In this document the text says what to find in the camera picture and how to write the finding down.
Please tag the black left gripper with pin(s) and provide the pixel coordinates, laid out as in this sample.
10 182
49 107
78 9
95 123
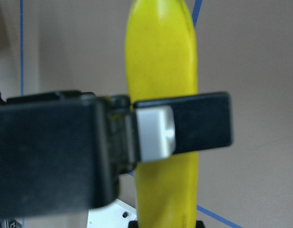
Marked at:
64 151

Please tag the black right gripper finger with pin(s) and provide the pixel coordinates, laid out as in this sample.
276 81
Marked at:
183 124

